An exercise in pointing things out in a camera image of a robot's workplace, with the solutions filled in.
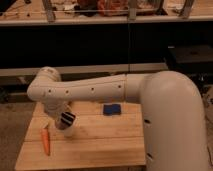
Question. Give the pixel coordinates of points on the black box right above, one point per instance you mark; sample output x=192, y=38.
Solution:
x=191, y=60

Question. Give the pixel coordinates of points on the blue eraser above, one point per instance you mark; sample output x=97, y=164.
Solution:
x=111, y=109

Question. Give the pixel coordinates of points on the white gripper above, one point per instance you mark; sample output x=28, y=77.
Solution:
x=55, y=109

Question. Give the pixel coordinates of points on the wooden workbench shelf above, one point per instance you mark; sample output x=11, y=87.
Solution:
x=82, y=12

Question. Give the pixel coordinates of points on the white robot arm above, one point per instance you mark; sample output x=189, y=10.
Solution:
x=173, y=114

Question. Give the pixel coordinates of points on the white ceramic cup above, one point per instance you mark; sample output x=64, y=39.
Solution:
x=67, y=131

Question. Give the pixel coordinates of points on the orange carrot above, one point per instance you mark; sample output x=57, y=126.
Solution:
x=45, y=140

